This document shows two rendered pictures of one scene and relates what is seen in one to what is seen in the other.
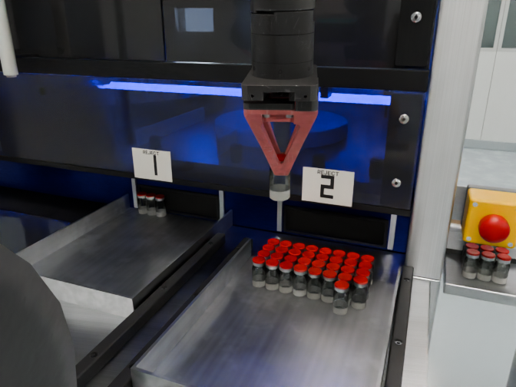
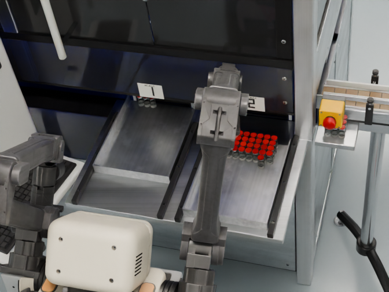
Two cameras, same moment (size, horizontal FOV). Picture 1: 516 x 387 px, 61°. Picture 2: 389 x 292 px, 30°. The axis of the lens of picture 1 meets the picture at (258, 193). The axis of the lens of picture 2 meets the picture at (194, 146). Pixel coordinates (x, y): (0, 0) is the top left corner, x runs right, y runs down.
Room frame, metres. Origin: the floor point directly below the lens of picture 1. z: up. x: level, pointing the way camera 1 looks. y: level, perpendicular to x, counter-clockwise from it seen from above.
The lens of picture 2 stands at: (-0.97, 0.02, 2.63)
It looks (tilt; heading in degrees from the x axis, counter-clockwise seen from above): 47 degrees down; 2
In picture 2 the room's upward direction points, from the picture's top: 9 degrees counter-clockwise
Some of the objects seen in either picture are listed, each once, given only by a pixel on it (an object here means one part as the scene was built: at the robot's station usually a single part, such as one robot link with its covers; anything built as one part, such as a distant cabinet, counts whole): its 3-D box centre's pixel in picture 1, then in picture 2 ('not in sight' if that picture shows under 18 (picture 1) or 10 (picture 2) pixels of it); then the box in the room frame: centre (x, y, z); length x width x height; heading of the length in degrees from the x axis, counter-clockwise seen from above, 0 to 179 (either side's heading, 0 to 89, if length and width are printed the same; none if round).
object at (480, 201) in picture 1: (490, 216); (331, 112); (0.62, -0.36, 1.00); 0.08 x 0.07 x 0.07; 159
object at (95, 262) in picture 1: (130, 242); (147, 135); (0.72, 0.23, 0.90); 0.34 x 0.26 x 0.04; 159
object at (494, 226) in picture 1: (493, 227); (329, 122); (0.58, -0.34, 1.00); 0.04 x 0.04 x 0.04; 69
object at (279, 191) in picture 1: (279, 179); not in sight; (0.44, -0.02, 1.12); 0.02 x 0.02 x 0.04
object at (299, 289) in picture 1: (307, 282); (245, 154); (0.58, -0.07, 0.91); 0.18 x 0.02 x 0.05; 68
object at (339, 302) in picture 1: (340, 297); (261, 161); (0.54, -0.12, 0.91); 0.02 x 0.02 x 0.05
